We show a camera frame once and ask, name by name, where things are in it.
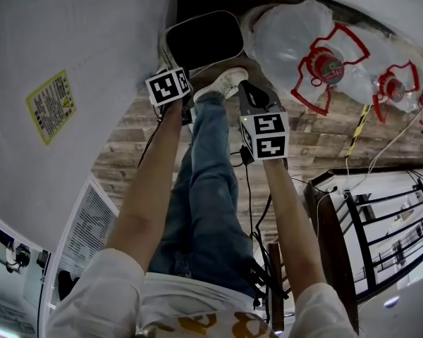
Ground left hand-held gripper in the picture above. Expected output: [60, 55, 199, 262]
[145, 67, 193, 125]

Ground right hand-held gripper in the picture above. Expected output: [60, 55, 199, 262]
[238, 79, 290, 162]

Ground white container with black inside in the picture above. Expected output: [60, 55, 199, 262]
[161, 11, 245, 79]

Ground person's right forearm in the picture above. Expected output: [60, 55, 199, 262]
[262, 156, 328, 301]

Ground person's left forearm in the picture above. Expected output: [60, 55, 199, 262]
[105, 99, 186, 274]

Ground person's white shoe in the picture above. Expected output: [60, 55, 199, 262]
[192, 67, 250, 104]

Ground person's blue jeans legs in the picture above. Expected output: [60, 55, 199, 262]
[146, 92, 257, 299]

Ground yellow black striped tape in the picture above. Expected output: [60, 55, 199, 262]
[347, 104, 371, 158]

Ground dark wooden board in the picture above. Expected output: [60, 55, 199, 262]
[302, 170, 361, 334]

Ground yellow warning label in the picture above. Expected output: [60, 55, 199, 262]
[25, 69, 78, 146]

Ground large white appliance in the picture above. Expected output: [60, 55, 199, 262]
[0, 0, 179, 253]

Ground black metal rack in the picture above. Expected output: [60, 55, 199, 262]
[333, 167, 423, 297]

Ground brown wooden stick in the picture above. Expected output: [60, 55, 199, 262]
[267, 243, 286, 332]

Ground printed white paper sheet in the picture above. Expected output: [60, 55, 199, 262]
[54, 174, 119, 309]

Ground person's white shirt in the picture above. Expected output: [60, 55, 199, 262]
[45, 248, 366, 338]

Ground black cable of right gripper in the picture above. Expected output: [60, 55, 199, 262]
[228, 145, 293, 318]

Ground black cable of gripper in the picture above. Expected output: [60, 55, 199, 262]
[137, 106, 166, 170]
[228, 145, 293, 318]

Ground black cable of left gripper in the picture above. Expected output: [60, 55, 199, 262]
[137, 106, 166, 170]

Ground white cable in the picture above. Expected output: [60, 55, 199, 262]
[344, 111, 423, 193]

